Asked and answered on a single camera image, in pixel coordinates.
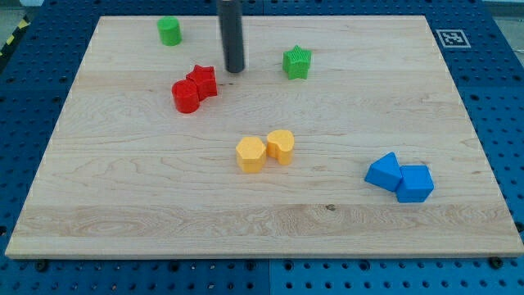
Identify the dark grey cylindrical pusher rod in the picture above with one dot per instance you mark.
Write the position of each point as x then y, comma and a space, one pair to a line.
230, 22

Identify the red star block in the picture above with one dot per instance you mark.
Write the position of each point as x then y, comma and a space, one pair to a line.
204, 79

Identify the green star block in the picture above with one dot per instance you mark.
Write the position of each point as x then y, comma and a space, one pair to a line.
296, 62

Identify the green cylinder block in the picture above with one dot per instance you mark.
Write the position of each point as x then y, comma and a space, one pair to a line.
169, 31

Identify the red cylinder block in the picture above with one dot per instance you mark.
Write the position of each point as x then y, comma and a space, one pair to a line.
185, 93

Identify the light wooden board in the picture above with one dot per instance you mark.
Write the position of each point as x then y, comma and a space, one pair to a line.
127, 176

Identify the yellow heart block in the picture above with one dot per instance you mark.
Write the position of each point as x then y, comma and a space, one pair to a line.
280, 145

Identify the yellow hexagon block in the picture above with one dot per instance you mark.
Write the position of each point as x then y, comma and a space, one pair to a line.
251, 154

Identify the white fiducial marker tag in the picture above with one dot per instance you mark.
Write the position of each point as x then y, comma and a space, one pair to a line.
453, 38

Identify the blue triangle block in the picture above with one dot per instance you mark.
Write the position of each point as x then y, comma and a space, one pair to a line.
385, 173

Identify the blue cube block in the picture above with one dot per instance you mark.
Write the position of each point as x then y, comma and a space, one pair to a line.
416, 184

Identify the black board stop screw left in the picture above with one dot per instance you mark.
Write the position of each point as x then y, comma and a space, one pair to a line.
41, 265

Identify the black board stop screw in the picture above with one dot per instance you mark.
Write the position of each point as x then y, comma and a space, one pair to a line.
496, 262
41, 265

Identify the black board stop screw right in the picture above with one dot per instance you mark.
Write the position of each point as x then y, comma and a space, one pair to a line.
496, 262

